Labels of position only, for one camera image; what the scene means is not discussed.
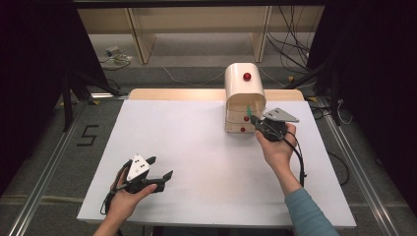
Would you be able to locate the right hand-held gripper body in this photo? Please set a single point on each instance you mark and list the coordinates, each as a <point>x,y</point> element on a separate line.
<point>275,129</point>

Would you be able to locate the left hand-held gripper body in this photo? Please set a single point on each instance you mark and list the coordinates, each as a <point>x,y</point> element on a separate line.
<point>139,167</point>

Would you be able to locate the small green object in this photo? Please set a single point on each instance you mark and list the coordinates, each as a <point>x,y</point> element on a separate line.
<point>249,110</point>

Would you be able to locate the cream drawer with red knob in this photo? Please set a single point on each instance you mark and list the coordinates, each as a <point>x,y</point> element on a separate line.
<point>234,128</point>
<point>236,115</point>

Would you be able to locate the cream drawer cabinet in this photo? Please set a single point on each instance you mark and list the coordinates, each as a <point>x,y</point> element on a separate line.
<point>242,87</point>

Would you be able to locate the person's right hand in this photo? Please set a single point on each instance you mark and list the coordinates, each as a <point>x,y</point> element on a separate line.
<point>278,155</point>

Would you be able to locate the person's left hand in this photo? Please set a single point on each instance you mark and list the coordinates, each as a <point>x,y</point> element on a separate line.
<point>123,203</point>

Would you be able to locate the black metal stand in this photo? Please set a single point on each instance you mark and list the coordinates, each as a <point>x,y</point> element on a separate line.
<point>334,98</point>
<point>67,105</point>

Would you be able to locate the wooden table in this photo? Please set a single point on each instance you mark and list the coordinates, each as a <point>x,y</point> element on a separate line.
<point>183,94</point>

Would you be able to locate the black curtain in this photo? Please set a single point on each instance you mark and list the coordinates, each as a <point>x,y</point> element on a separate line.
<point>380,82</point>
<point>29,82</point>

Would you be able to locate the grey power adapter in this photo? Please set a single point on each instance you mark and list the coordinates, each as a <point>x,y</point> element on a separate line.
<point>112,50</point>

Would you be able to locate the light wooden desk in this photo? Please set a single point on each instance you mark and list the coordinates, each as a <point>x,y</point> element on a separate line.
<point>196,19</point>

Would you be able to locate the aluminium rail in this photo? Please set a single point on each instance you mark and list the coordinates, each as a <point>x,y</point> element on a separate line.
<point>357,170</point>
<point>42,177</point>

